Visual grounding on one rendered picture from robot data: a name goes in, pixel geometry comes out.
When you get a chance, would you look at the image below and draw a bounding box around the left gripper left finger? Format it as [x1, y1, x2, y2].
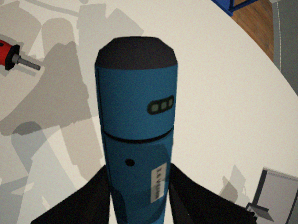
[31, 165, 110, 224]

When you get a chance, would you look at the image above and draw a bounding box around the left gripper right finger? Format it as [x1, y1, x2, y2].
[168, 163, 257, 224]

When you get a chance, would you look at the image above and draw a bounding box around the grey rectangular tray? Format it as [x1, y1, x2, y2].
[252, 170, 298, 224]

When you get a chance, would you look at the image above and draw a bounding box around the red hand screwdriver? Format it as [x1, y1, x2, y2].
[0, 40, 39, 71]

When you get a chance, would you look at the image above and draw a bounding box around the dark blue electric screwdriver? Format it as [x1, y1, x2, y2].
[94, 36, 178, 224]

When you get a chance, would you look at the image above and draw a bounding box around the grey l-shaped bracket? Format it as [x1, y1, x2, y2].
[245, 202, 276, 222]

